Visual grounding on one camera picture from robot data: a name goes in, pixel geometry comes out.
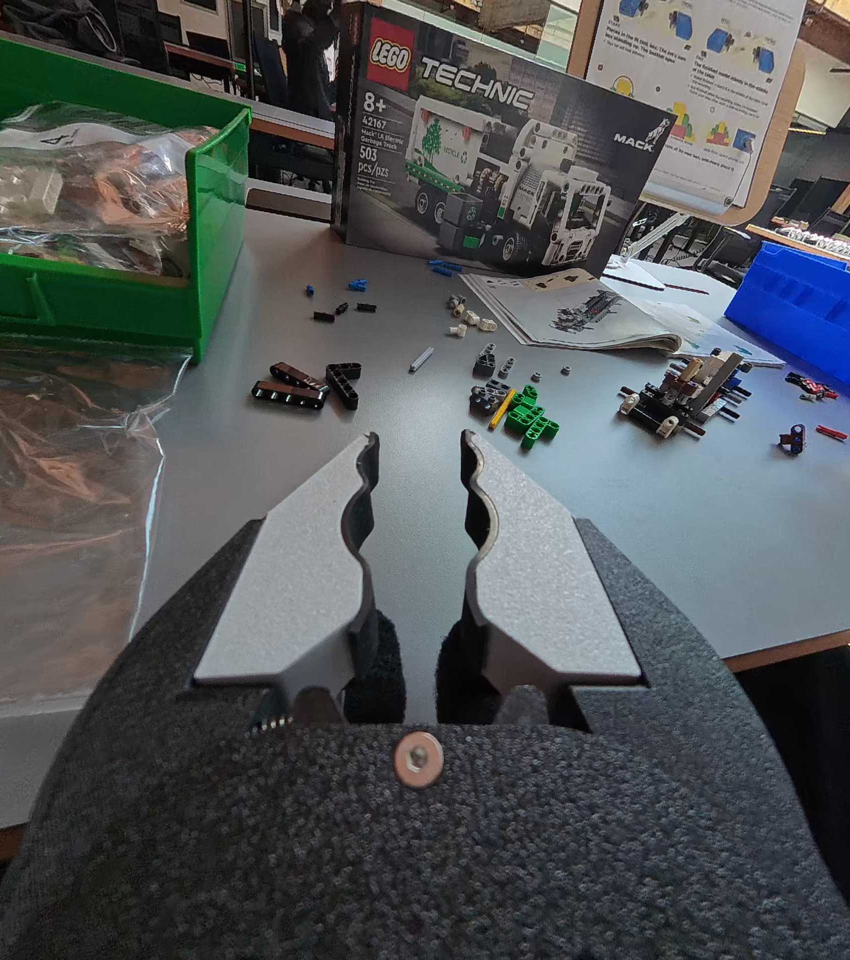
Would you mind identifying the black straight lego beam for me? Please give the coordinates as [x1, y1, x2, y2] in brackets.
[251, 380, 329, 408]

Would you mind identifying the clear bag of lego parts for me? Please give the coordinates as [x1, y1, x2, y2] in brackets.
[0, 101, 222, 279]

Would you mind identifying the dark brown straight lego beam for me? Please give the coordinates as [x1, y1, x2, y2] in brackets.
[269, 361, 330, 391]

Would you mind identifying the instruction poster on wooden board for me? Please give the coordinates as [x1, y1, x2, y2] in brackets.
[567, 0, 809, 226]

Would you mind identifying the dark grey lego connector cluster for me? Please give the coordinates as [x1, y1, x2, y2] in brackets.
[468, 380, 516, 419]

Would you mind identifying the white stand with base plate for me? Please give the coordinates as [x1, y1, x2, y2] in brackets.
[603, 212, 690, 292]

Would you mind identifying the empty clear plastic bag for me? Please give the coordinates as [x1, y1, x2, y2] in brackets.
[0, 315, 194, 714]

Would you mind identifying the green lego beam assembly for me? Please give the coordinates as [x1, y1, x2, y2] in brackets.
[503, 384, 561, 451]

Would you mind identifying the wooden background table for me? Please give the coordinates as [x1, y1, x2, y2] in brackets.
[166, 41, 336, 151]

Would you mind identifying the lego instruction booklet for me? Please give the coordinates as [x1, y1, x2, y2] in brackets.
[458, 267, 786, 369]

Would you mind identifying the blue plastic bin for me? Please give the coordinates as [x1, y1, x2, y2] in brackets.
[723, 241, 850, 415]

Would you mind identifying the wooden table with small parts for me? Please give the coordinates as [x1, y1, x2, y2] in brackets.
[746, 221, 850, 282]

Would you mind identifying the lego truck set box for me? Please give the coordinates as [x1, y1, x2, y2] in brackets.
[331, 3, 677, 277]

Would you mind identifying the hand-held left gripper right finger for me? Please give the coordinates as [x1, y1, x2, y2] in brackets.
[458, 429, 645, 725]

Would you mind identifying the black angled lego beam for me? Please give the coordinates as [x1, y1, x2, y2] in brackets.
[325, 362, 363, 410]

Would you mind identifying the lego truck chassis assembly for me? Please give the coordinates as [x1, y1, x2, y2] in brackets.
[618, 348, 755, 440]

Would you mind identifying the pile of red black pins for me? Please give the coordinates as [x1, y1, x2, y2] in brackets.
[785, 371, 840, 401]

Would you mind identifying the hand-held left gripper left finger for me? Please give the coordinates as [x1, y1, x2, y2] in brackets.
[192, 431, 383, 714]

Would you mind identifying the row of small parts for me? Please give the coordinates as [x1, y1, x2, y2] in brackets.
[770, 217, 850, 264]

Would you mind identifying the green plastic bin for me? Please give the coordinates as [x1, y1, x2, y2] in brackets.
[0, 22, 254, 363]

